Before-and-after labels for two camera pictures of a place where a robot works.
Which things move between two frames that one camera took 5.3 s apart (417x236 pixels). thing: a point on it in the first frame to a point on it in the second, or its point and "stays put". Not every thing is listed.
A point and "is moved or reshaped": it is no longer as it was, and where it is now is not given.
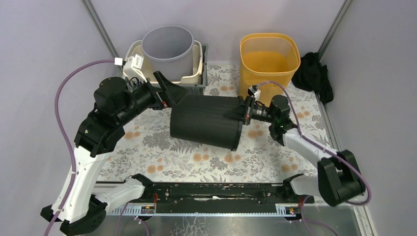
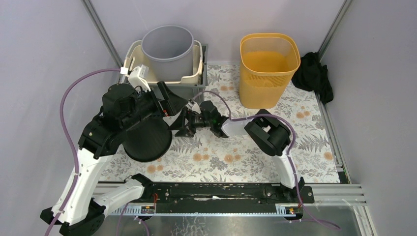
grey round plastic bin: (169, 50) stays put
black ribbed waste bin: (200, 118) is moved or reshaped
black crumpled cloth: (312, 75) stays put
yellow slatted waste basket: (265, 57) stays put
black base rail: (210, 198) stays put
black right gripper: (239, 112) to (179, 124)
